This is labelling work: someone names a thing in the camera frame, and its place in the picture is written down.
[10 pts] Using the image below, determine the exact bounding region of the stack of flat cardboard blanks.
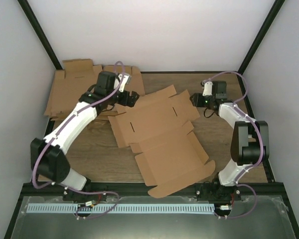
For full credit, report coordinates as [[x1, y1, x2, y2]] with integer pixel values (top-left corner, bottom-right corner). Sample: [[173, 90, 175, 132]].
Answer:
[[44, 59, 145, 122]]

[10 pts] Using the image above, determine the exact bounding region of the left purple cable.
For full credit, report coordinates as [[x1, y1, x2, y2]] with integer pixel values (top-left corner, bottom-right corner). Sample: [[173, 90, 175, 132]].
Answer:
[[31, 61, 128, 220]]

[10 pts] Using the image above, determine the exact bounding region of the grey metal base plate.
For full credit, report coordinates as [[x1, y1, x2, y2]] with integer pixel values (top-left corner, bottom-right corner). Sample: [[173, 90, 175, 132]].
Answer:
[[11, 196, 296, 239]]

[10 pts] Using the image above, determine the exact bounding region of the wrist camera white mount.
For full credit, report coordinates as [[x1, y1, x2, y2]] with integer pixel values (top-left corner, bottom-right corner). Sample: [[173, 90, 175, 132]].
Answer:
[[118, 73, 131, 92], [201, 79, 213, 97]]

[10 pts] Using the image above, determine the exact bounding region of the black aluminium frame rail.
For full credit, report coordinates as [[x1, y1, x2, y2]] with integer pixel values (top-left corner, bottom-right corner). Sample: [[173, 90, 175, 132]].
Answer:
[[20, 182, 287, 202]]

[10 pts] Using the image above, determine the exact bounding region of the purple cable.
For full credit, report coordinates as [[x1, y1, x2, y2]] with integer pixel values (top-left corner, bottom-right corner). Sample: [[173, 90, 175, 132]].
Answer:
[[209, 71, 267, 220], [31, 61, 128, 220]]

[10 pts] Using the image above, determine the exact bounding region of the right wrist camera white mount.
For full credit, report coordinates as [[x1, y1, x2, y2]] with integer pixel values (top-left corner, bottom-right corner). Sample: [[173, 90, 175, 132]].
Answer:
[[201, 79, 213, 97]]

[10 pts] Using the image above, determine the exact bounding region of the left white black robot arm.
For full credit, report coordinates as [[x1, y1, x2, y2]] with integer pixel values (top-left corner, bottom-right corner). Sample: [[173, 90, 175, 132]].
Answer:
[[30, 71, 140, 201]]

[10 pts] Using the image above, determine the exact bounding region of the light blue slotted cable duct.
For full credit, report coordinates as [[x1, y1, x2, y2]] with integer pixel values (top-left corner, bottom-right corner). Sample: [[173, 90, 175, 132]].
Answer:
[[26, 203, 215, 215]]

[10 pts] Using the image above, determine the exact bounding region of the brown cardboard box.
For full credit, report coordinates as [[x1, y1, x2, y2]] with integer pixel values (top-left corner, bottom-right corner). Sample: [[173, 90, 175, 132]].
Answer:
[[108, 85, 216, 198]]

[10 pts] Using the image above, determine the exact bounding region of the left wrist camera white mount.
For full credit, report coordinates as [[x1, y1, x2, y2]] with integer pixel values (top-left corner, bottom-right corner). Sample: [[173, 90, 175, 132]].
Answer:
[[118, 73, 131, 92]]

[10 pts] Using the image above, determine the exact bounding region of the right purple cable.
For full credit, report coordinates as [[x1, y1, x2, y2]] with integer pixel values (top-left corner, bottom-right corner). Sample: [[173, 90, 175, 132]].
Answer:
[[209, 71, 267, 220]]

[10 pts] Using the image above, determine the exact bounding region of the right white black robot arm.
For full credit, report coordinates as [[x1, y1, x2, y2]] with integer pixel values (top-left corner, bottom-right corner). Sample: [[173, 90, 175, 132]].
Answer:
[[190, 80, 270, 201]]

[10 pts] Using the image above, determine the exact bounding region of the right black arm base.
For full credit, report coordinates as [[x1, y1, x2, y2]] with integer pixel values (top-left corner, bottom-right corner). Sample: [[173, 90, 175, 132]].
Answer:
[[195, 180, 241, 204]]

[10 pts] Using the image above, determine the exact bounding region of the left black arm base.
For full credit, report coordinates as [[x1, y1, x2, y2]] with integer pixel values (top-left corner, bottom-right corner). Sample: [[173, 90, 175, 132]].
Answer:
[[62, 181, 108, 202]]

